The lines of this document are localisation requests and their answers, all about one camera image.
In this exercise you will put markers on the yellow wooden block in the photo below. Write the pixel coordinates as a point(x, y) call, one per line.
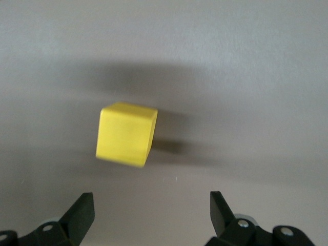
point(123, 135)

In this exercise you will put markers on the brown table cloth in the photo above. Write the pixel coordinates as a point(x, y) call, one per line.
point(230, 77)

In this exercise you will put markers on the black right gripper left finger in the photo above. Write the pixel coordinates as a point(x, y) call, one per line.
point(77, 217)

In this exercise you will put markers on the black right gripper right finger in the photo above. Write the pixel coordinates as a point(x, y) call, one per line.
point(220, 217)

